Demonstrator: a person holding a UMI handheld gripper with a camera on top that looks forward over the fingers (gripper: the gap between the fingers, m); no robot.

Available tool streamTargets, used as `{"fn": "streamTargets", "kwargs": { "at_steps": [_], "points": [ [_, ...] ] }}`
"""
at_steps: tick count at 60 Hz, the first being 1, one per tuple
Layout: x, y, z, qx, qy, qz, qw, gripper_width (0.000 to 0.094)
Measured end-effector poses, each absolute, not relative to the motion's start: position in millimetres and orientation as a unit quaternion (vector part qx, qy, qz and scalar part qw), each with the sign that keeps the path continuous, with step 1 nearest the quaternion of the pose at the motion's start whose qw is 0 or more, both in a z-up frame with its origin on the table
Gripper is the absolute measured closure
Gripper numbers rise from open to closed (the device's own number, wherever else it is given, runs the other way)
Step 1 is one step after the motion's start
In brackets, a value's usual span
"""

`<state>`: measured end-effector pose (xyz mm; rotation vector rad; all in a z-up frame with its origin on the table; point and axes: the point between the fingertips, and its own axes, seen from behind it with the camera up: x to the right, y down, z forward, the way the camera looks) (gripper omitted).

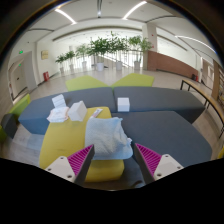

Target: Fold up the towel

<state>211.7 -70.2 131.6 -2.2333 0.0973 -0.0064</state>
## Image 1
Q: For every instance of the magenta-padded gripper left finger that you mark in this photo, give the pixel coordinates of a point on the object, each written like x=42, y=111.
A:
x=68, y=168

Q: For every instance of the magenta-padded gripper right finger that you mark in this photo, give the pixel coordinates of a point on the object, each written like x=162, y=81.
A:
x=160, y=166

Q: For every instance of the light blue towel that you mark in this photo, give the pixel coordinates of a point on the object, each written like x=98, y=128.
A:
x=103, y=136

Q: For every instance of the yellow upholstered ottoman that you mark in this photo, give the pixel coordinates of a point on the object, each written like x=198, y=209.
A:
x=63, y=140

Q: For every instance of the wide grey upholstered bench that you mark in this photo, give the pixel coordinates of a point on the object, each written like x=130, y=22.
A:
x=166, y=133

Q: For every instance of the white tissue box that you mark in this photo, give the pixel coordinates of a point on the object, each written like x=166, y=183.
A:
x=77, y=111

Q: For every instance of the blue grey upholstered bench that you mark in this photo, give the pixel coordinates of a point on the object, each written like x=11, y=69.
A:
x=36, y=116

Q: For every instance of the small white bottle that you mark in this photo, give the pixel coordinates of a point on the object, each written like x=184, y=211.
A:
x=96, y=113

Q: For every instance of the stack of white tissue packs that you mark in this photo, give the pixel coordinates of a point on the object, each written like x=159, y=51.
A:
x=59, y=100

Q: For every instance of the small white cube box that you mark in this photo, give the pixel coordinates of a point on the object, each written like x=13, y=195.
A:
x=123, y=104

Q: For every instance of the dark grey small ottoman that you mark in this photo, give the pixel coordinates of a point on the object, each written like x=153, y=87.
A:
x=9, y=125

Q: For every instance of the lime green upholstered bench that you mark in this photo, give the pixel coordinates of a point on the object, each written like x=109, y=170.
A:
x=133, y=80
x=86, y=83
x=21, y=105

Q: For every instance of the red bin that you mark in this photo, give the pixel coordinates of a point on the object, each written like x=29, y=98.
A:
x=46, y=76

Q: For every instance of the row of potted plants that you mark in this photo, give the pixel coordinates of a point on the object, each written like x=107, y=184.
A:
x=100, y=48

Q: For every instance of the green exit sign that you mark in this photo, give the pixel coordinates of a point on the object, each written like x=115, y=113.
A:
x=21, y=52

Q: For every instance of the ceiling light strips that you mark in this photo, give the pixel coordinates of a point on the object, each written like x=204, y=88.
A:
x=65, y=15

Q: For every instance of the wooden bench with black frame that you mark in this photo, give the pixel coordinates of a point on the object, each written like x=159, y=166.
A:
x=203, y=95

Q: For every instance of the framed wall picture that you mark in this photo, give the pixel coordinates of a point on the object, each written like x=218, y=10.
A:
x=44, y=54

